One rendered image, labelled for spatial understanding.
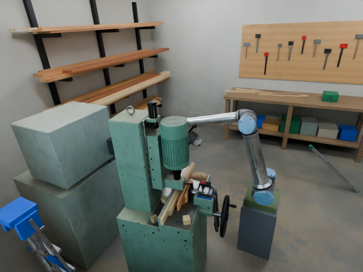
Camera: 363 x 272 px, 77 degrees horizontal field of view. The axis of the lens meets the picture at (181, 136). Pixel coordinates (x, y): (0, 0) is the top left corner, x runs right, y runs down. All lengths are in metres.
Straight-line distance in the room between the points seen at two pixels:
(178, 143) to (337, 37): 3.51
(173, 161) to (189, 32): 3.72
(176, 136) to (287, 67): 3.38
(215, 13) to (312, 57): 1.82
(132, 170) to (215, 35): 3.56
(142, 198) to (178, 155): 0.48
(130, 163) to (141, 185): 0.18
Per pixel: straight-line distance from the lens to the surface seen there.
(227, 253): 2.56
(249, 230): 2.36
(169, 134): 1.35
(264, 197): 1.91
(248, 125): 1.63
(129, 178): 1.66
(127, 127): 1.44
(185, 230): 1.52
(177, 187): 1.63
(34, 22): 3.44
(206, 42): 4.76
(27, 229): 1.61
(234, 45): 4.60
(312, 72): 4.49
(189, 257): 1.81
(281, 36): 4.44
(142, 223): 1.74
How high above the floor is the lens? 2.05
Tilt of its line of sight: 27 degrees down
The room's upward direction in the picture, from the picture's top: 3 degrees counter-clockwise
